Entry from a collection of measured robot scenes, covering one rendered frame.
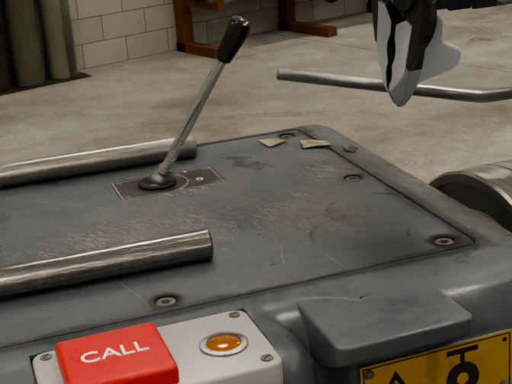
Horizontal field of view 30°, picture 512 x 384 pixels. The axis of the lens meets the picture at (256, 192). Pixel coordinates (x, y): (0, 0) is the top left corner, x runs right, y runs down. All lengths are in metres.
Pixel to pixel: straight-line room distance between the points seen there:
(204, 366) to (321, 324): 0.08
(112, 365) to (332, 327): 0.13
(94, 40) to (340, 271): 7.30
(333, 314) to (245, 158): 0.34
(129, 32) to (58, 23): 0.82
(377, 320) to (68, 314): 0.20
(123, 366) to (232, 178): 0.35
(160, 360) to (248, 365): 0.05
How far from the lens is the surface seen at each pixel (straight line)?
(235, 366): 0.55
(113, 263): 0.66
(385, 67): 0.86
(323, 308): 0.60
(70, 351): 0.56
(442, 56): 0.85
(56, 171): 0.90
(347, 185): 0.82
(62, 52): 7.49
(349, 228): 0.72
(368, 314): 0.60
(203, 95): 0.82
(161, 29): 8.21
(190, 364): 0.55
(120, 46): 8.03
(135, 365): 0.54
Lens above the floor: 1.53
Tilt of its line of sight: 19 degrees down
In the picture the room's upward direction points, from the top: 5 degrees counter-clockwise
